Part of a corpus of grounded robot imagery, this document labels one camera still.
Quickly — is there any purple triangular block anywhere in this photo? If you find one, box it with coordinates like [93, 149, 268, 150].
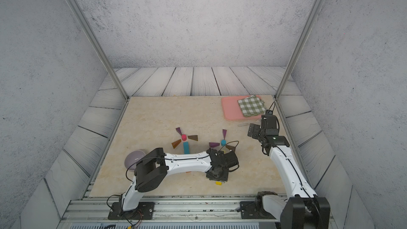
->
[176, 127, 182, 136]
[209, 142, 220, 148]

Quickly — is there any dark brown rectangular block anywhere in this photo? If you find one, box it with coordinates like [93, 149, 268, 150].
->
[188, 135, 198, 141]

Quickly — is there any teal rectangular block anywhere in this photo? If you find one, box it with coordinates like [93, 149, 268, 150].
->
[183, 142, 190, 154]

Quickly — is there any reddish brown wooden wedge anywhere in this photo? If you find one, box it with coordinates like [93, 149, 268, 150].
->
[171, 139, 182, 149]

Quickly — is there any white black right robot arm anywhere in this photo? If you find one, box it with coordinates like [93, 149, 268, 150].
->
[248, 113, 331, 229]

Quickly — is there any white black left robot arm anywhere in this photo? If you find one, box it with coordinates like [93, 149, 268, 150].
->
[120, 147, 240, 212]

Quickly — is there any green white checkered cloth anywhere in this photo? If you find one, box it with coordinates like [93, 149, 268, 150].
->
[237, 95, 266, 117]

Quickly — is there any pink plastic tray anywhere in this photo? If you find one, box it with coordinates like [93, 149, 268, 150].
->
[221, 95, 261, 121]

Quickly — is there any lilac ceramic bowl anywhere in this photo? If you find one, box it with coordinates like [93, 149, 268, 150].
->
[124, 150, 146, 171]

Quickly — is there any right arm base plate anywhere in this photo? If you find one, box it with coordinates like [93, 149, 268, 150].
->
[236, 201, 275, 219]

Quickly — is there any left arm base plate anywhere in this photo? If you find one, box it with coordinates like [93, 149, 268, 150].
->
[107, 202, 155, 221]

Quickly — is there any aluminium front rail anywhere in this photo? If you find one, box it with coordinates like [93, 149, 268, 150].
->
[58, 195, 281, 229]

